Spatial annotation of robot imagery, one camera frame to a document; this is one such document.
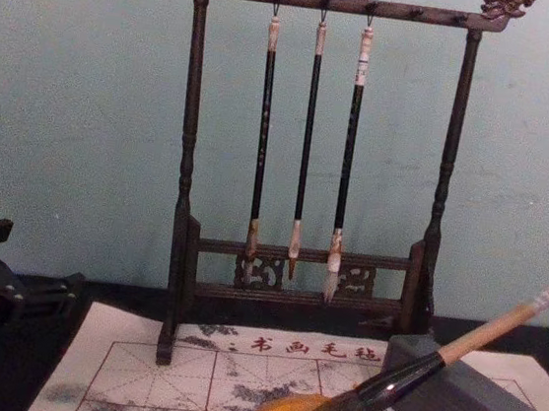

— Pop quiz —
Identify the large tan-handled calligraphy brush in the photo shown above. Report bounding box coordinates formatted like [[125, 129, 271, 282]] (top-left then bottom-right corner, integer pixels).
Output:
[[303, 255, 549, 411]]

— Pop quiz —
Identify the black brush with brown tip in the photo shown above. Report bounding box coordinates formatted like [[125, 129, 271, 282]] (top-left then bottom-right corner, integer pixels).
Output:
[[240, 2, 290, 265]]

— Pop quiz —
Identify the black table cloth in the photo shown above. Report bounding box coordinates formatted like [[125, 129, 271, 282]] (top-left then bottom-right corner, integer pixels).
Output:
[[0, 262, 549, 411]]

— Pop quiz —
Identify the thin black calligraphy brush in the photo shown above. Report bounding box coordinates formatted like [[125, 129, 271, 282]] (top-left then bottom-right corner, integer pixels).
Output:
[[285, 7, 331, 283]]

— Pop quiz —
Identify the black brush with white tip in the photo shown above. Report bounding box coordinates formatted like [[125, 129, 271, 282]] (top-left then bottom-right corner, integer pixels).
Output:
[[320, 11, 377, 307]]

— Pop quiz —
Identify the white felt mat, red grid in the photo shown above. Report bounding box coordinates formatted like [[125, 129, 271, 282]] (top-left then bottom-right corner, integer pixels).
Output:
[[25, 293, 549, 411]]

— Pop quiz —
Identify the dark carved wooden brush rack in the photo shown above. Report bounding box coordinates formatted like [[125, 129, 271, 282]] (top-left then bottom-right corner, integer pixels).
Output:
[[105, 0, 540, 404]]

